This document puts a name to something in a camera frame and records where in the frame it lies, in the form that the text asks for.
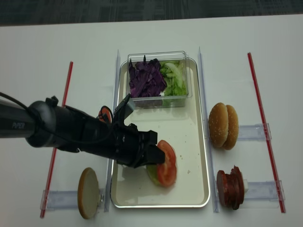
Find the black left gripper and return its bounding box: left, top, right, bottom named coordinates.
left=112, top=124, right=165, bottom=168

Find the tomato slice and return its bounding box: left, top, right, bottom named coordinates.
left=97, top=105, right=112, bottom=123
left=157, top=140, right=177, bottom=187

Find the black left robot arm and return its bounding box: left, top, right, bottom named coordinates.
left=0, top=94, right=165, bottom=168

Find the lettuce leaf on bun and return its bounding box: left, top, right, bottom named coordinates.
left=146, top=165, right=160, bottom=186

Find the green lettuce in container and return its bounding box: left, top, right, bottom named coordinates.
left=160, top=60, right=187, bottom=96

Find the stack of red meat slices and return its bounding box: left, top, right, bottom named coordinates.
left=216, top=166, right=245, bottom=210

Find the metal serving tray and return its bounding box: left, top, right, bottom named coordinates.
left=110, top=59, right=210, bottom=208

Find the clear divider strip left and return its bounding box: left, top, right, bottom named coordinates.
left=103, top=50, right=121, bottom=212

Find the clear divider strip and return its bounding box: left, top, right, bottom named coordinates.
left=197, top=47, right=220, bottom=213
left=103, top=50, right=121, bottom=212

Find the standing white bun slice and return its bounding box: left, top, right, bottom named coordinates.
left=77, top=167, right=99, bottom=219

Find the shredded purple cabbage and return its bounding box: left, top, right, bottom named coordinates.
left=128, top=56, right=167, bottom=98

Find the clear plastic salad container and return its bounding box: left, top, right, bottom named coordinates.
left=126, top=51, right=191, bottom=108

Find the sesame bun outer half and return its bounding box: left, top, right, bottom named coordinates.
left=208, top=103, right=229, bottom=148

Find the sesame bun half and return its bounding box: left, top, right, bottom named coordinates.
left=208, top=103, right=229, bottom=148
left=223, top=105, right=239, bottom=150

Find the clear divider strip right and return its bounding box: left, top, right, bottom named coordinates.
left=197, top=47, right=220, bottom=213

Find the sesame bun inner half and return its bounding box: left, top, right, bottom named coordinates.
left=223, top=105, right=239, bottom=150

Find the red strip left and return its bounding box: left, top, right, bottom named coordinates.
left=40, top=61, right=73, bottom=219

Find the red strip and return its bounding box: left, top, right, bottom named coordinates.
left=247, top=52, right=286, bottom=213
left=40, top=61, right=73, bottom=219

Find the red strip right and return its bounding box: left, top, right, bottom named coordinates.
left=247, top=52, right=286, bottom=213

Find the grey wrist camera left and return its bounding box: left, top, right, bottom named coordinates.
left=113, top=94, right=135, bottom=122

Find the clear rail track upper right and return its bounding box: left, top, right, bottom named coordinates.
left=238, top=123, right=272, bottom=141

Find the clear rail track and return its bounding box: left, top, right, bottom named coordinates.
left=238, top=123, right=272, bottom=141
left=39, top=188, right=106, bottom=212
left=240, top=179, right=285, bottom=209

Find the clear rail track lower left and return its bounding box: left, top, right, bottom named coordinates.
left=39, top=188, right=106, bottom=212

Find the clear rail track lower right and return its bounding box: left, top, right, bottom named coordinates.
left=240, top=179, right=285, bottom=209

